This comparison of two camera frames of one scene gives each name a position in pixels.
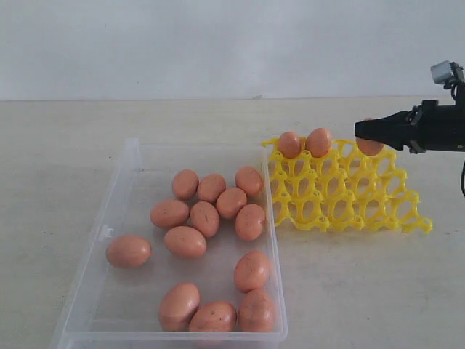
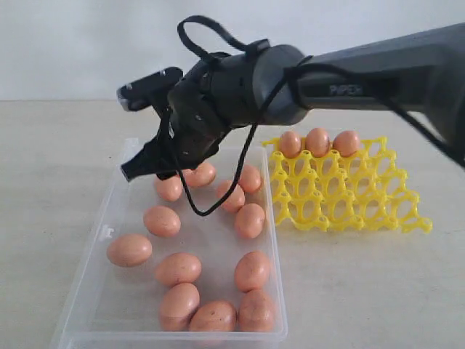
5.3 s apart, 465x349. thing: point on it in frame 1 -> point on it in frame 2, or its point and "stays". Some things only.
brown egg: [128, 251] stays
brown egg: [216, 316] stays
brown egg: [318, 141] stays
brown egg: [252, 271] stays
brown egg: [210, 186] -> [204, 174]
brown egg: [290, 144] stays
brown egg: [169, 213] -> [161, 221]
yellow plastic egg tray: [346, 190] stays
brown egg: [369, 147] -> [347, 142]
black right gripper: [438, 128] -> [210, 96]
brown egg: [184, 242] -> [177, 268]
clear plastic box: [187, 256] stays
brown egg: [256, 313] stays
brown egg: [250, 222] stays
